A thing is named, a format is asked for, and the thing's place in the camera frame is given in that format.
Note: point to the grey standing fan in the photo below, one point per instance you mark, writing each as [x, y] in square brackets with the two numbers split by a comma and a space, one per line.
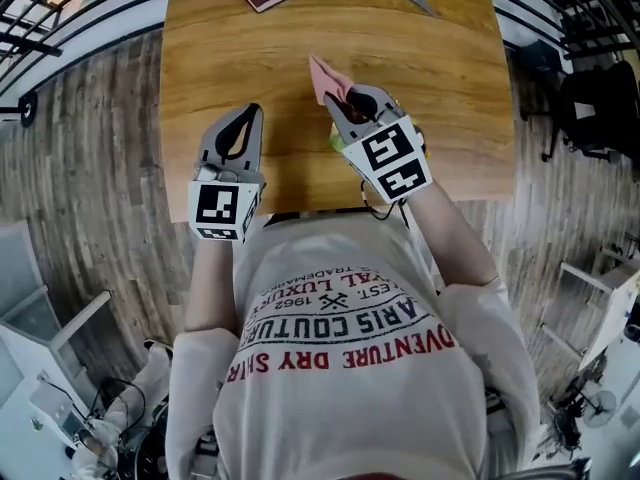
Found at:
[600, 408]

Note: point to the white frame rack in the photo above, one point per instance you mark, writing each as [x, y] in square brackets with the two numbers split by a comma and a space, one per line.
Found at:
[595, 308]

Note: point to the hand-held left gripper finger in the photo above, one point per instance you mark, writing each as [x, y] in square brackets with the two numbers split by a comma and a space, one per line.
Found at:
[209, 140]
[252, 140]

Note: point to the white cabinet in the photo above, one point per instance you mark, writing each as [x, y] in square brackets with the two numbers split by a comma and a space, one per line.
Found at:
[30, 348]

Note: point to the white printed shirt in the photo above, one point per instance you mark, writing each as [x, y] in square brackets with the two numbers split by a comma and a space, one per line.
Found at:
[350, 368]

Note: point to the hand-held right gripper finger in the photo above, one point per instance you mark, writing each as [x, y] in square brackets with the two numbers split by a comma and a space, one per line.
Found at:
[382, 99]
[340, 118]

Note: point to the person's left forearm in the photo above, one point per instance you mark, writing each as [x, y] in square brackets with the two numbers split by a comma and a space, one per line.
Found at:
[210, 288]

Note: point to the black office chair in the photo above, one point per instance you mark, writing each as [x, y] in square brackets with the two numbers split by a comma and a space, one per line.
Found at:
[600, 108]

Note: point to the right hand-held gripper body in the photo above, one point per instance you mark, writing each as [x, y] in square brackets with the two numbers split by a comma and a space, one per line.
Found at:
[392, 160]

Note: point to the person's right forearm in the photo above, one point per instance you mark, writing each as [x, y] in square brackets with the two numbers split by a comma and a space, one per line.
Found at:
[450, 238]

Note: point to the black metal railing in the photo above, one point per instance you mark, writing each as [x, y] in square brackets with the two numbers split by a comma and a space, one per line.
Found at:
[50, 18]
[575, 13]

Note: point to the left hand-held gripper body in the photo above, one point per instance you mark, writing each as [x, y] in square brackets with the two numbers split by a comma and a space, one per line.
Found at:
[216, 207]

